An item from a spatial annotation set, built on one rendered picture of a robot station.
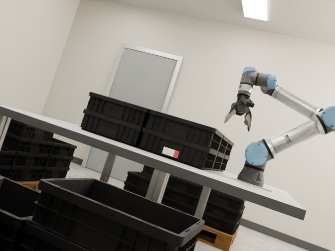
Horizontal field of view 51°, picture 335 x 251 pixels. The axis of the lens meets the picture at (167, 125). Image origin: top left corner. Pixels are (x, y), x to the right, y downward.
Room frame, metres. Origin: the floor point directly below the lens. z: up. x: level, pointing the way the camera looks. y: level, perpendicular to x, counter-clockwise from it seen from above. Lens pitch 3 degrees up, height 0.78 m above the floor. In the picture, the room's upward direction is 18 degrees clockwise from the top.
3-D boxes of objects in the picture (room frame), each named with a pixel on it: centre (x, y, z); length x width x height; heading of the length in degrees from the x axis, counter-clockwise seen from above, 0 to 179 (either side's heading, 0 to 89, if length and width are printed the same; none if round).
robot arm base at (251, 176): (1.99, -0.55, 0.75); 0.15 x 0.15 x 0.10
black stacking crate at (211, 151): (2.02, -0.11, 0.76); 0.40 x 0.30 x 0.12; 72
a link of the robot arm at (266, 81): (1.91, -0.45, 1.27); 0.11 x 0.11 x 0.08; 71
